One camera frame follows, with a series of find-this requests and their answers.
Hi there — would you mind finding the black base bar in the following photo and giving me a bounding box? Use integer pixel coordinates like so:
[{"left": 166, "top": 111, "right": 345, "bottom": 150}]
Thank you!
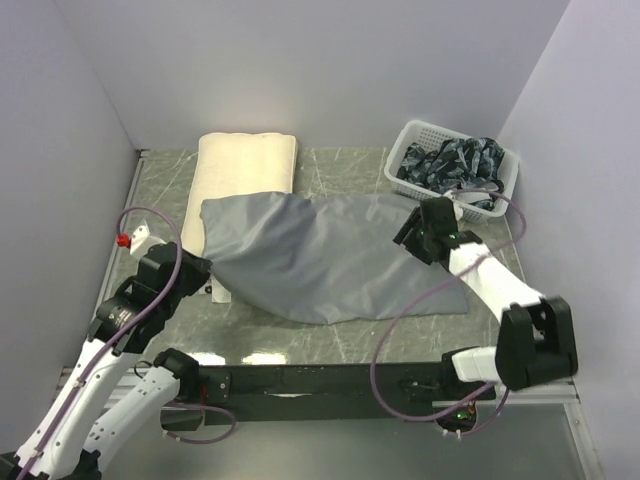
[{"left": 189, "top": 362, "right": 482, "bottom": 422}]

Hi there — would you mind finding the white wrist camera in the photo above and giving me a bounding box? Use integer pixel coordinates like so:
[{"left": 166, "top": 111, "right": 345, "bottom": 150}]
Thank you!
[
  {"left": 444, "top": 190, "right": 474, "bottom": 220},
  {"left": 116, "top": 221, "right": 165, "bottom": 260}
]

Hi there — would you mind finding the dark patterned cloth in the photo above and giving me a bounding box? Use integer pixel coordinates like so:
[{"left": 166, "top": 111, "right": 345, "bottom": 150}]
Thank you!
[{"left": 396, "top": 137, "right": 506, "bottom": 194}]

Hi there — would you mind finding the grey pillowcase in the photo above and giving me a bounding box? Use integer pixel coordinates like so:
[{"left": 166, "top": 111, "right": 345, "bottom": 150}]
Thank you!
[{"left": 201, "top": 192, "right": 468, "bottom": 325}]

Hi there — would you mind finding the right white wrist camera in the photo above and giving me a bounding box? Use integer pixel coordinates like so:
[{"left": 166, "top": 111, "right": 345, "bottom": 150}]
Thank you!
[{"left": 444, "top": 190, "right": 474, "bottom": 220}]

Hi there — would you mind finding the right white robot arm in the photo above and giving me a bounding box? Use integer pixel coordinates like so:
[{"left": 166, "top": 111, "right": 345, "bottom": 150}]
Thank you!
[{"left": 394, "top": 197, "right": 578, "bottom": 399}]

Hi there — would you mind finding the white plastic basket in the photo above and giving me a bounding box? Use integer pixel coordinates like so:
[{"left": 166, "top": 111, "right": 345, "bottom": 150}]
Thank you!
[{"left": 384, "top": 120, "right": 519, "bottom": 223}]

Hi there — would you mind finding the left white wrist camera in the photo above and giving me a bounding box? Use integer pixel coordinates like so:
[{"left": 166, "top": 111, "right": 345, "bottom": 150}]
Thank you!
[{"left": 116, "top": 221, "right": 165, "bottom": 260}]

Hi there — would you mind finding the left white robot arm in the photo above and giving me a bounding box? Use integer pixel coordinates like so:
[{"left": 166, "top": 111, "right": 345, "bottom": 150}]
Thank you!
[{"left": 1, "top": 242, "right": 210, "bottom": 479}]

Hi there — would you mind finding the cream white pillow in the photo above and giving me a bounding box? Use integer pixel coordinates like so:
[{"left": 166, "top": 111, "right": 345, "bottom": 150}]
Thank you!
[{"left": 179, "top": 131, "right": 300, "bottom": 304}]

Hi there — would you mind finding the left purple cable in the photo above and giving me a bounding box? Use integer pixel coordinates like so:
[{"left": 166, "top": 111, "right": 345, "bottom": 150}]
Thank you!
[{"left": 14, "top": 205, "right": 237, "bottom": 480}]

